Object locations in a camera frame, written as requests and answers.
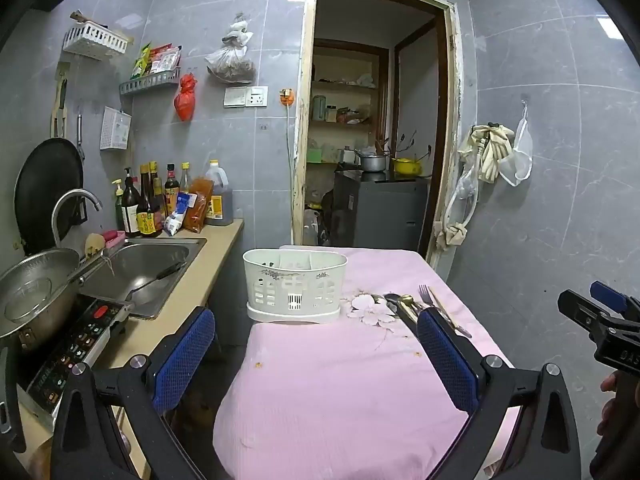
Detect pink floral tablecloth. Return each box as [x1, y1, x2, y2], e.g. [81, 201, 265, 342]
[212, 245, 523, 480]

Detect black-handled spatula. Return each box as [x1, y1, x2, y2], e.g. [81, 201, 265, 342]
[124, 261, 187, 302]

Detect white plastic wall basket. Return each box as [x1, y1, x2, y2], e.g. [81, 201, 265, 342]
[62, 22, 129, 59]

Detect black mini fridge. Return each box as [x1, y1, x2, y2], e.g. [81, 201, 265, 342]
[332, 170, 431, 254]

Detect white hose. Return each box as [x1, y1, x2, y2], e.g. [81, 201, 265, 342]
[444, 160, 482, 232]

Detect pump soap bottle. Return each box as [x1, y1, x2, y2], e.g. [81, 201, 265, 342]
[112, 178, 127, 231]

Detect yellow pot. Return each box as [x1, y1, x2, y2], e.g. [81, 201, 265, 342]
[391, 157, 424, 177]

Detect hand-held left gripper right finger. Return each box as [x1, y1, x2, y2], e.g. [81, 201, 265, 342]
[416, 307, 583, 480]

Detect red-capped sauce bottle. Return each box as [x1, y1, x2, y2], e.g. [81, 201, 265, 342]
[164, 163, 181, 217]

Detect gold spoon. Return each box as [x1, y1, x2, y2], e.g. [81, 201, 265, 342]
[399, 294, 424, 319]

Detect aluminium pot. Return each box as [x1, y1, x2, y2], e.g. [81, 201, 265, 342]
[354, 149, 390, 174]

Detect beige kitchen counter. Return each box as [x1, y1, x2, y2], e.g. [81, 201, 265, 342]
[15, 217, 246, 480]

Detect chrome faucet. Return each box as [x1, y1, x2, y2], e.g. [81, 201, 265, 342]
[51, 189, 104, 251]

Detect wooden shelf unit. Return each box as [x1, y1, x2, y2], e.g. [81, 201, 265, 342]
[307, 40, 392, 166]

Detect silver spoon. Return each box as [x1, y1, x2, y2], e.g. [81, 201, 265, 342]
[384, 292, 418, 327]

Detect steel wok with glass lid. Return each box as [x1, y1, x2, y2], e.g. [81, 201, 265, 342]
[0, 248, 108, 356]

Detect hanging wooden utensil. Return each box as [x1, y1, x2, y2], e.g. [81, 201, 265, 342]
[50, 62, 71, 139]

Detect white power cable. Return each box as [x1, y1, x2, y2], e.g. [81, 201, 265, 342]
[282, 105, 297, 213]

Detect blue and white packet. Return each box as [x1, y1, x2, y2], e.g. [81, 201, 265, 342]
[163, 192, 199, 237]

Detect cream rubber gloves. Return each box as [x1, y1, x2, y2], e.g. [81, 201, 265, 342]
[457, 124, 515, 184]

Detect green seasoning packet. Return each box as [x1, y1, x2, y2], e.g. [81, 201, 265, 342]
[131, 43, 151, 79]

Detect dark brown sauce bottle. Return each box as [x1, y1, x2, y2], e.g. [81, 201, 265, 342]
[121, 167, 143, 239]

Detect person's right hand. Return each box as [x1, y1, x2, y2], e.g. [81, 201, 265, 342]
[598, 371, 621, 436]

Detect cooking oil jug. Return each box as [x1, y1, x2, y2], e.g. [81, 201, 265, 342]
[202, 160, 235, 227]

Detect white plastic utensil caddy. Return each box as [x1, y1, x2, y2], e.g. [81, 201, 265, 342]
[243, 248, 348, 324]

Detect red seasoning packet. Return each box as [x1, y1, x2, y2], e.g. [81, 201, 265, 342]
[149, 45, 181, 75]

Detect black round pan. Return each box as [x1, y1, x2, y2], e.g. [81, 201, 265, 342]
[13, 138, 85, 256]

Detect orange food packet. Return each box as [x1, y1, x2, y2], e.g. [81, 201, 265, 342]
[182, 176, 215, 234]

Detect induction cooker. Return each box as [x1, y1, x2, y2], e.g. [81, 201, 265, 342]
[17, 294, 136, 418]

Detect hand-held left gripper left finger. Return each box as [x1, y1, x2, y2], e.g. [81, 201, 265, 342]
[50, 306, 221, 480]

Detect clear bag of dried goods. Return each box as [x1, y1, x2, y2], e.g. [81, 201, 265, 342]
[205, 14, 257, 84]

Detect worn wooden door frame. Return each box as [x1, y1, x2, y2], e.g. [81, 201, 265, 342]
[291, 0, 462, 267]

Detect knotted beige rag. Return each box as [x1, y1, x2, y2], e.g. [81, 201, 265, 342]
[433, 220, 469, 250]

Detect red plastic bag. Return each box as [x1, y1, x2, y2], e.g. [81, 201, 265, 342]
[174, 74, 196, 122]

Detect grey wall shelf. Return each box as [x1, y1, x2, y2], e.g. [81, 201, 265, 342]
[119, 67, 182, 96]

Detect stainless steel sink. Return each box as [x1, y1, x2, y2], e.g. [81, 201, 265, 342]
[79, 237, 208, 320]

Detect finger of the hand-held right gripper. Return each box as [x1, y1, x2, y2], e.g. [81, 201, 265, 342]
[589, 281, 640, 317]
[558, 289, 626, 333]

